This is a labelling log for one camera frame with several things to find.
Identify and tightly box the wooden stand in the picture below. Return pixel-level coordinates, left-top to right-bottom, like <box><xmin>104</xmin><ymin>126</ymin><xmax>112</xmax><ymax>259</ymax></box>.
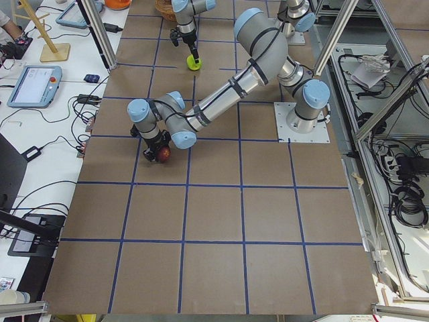
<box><xmin>15</xmin><ymin>0</ymin><xmax>70</xmax><ymax>63</ymax></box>

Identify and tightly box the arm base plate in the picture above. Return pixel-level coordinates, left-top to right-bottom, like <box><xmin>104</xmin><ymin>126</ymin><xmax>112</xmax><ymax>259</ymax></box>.
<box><xmin>286</xmin><ymin>31</ymin><xmax>306</xmax><ymax>46</ymax></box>
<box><xmin>273</xmin><ymin>102</ymin><xmax>330</xmax><ymax>144</ymax></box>

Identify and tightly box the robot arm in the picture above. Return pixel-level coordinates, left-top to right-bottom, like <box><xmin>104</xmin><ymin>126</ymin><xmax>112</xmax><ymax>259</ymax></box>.
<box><xmin>127</xmin><ymin>7</ymin><xmax>330</xmax><ymax>163</ymax></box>
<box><xmin>170</xmin><ymin>0</ymin><xmax>316</xmax><ymax>70</ymax></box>

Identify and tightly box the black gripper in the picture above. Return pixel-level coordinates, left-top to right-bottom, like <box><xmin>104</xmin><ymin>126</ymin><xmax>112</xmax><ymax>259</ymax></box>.
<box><xmin>170</xmin><ymin>28</ymin><xmax>200</xmax><ymax>64</ymax></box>
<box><xmin>130</xmin><ymin>125</ymin><xmax>171</xmax><ymax>163</ymax></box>

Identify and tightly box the dark red apple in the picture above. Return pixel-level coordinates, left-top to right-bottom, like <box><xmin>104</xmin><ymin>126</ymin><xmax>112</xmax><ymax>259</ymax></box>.
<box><xmin>156</xmin><ymin>146</ymin><xmax>171</xmax><ymax>164</ymax></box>

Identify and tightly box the orange bucket with lid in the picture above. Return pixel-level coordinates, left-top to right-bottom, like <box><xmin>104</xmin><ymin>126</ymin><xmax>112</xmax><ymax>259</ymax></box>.
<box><xmin>105</xmin><ymin>0</ymin><xmax>131</xmax><ymax>10</ymax></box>

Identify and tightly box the teach pendant tablet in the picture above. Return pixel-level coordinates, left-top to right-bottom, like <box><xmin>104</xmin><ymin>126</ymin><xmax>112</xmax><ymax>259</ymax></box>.
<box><xmin>7</xmin><ymin>66</ymin><xmax>62</xmax><ymax>109</ymax></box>
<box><xmin>56</xmin><ymin>1</ymin><xmax>87</xmax><ymax>29</ymax></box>

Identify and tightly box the woven wicker basket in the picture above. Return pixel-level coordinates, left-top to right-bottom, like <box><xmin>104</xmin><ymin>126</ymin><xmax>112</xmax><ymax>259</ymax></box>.
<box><xmin>155</xmin><ymin>0</ymin><xmax>176</xmax><ymax>22</ymax></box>

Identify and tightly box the aluminium frame post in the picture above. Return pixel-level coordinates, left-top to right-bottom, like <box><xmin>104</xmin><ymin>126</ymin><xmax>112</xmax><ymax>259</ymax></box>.
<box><xmin>76</xmin><ymin>0</ymin><xmax>117</xmax><ymax>70</ymax></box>

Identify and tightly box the black power adapter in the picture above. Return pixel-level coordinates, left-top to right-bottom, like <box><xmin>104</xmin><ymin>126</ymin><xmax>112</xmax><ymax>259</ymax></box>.
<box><xmin>103</xmin><ymin>23</ymin><xmax>123</xmax><ymax>34</ymax></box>

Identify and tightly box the green apple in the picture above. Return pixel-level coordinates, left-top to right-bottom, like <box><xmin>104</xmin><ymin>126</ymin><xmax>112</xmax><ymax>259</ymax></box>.
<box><xmin>186</xmin><ymin>55</ymin><xmax>202</xmax><ymax>71</ymax></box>

